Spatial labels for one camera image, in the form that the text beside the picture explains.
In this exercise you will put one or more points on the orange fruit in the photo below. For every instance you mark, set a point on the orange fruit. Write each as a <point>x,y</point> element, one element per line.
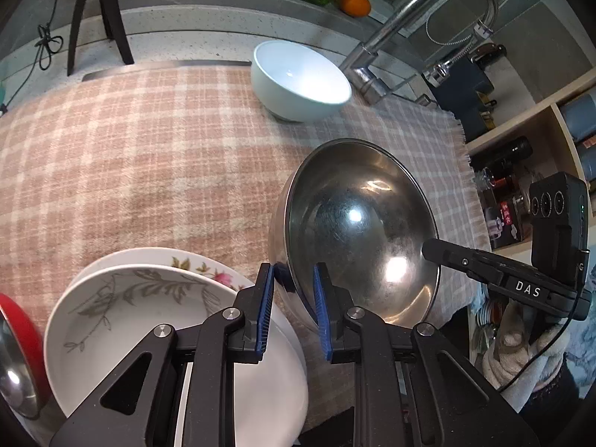
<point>355,8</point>

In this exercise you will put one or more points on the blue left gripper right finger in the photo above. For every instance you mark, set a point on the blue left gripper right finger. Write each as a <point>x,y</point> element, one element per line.
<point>331,303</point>

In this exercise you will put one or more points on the red rimmed steel bowl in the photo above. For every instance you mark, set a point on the red rimmed steel bowl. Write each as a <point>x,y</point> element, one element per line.
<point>24,383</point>

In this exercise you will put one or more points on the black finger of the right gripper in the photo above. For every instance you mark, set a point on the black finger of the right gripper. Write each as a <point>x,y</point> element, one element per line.
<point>484,267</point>

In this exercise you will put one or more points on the white plate with leaf print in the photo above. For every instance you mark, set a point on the white plate with leaf print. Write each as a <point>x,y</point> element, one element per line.
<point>140,355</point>

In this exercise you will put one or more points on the large steel bowl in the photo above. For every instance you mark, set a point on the large steel bowl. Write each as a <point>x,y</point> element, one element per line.
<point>356,208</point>

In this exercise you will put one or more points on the pink plaid cloth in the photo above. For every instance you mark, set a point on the pink plaid cloth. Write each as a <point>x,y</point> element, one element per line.
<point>187,158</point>

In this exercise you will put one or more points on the white ceramic bowl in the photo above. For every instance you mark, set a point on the white ceramic bowl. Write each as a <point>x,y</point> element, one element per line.
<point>297,84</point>

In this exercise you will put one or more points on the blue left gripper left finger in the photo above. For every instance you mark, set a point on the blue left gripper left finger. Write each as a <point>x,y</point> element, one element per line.
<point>249,339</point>

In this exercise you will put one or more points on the wooden shelf unit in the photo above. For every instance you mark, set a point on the wooden shelf unit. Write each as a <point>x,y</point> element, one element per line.
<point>546,129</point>

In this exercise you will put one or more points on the white plate with pink flowers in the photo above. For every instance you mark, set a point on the white plate with pink flowers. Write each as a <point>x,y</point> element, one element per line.
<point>177,258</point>

